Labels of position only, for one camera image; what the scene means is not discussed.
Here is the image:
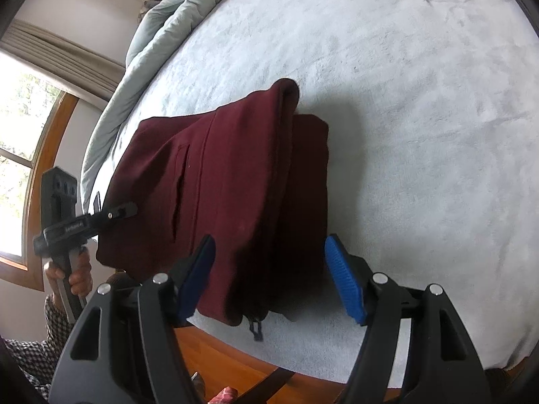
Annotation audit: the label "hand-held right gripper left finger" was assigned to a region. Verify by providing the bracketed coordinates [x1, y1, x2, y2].
[48, 234, 217, 404]

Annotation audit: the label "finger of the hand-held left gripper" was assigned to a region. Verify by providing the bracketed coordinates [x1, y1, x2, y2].
[86, 202, 139, 231]

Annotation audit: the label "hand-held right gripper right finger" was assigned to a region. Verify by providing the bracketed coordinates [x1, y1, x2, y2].
[323, 234, 492, 404]

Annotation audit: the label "maroon pants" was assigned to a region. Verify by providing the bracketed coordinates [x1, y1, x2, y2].
[95, 77, 330, 342]

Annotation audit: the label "person's left forearm checked sleeve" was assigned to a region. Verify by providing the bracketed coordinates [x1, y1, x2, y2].
[0, 294, 82, 393]

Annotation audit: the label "person's left hand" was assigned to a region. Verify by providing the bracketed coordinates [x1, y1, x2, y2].
[44, 247, 94, 299]

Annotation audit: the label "brown fuzzy object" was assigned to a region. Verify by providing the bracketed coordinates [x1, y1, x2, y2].
[105, 271, 143, 290]

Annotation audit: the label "wooden framed window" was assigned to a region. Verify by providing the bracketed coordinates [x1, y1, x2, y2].
[0, 49, 82, 292]

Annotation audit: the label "red patterned cloth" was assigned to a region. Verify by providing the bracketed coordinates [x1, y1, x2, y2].
[210, 386, 239, 404]

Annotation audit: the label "pale blue fleece bed blanket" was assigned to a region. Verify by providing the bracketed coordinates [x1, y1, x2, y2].
[90, 0, 539, 391]

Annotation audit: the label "beige curtain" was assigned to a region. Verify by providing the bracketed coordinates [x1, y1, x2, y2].
[0, 19, 127, 102]

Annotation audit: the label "grey duvet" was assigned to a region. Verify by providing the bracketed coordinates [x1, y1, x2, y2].
[79, 0, 258, 213]

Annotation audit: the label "floral pillow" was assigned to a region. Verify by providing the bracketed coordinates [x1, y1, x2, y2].
[137, 0, 170, 25]

